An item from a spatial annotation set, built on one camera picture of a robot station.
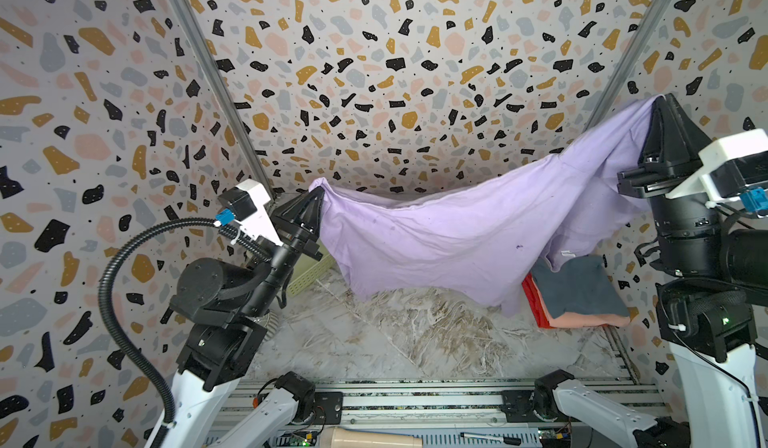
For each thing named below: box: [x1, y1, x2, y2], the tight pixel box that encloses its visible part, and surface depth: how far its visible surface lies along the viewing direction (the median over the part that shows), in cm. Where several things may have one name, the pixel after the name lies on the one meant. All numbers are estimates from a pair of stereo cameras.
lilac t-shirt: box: [310, 96, 659, 317], surface depth 54 cm
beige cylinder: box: [319, 427, 423, 448], surface depth 69 cm
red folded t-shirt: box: [521, 272, 553, 329], surface depth 93 cm
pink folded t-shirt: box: [542, 304, 631, 329], surface depth 87 cm
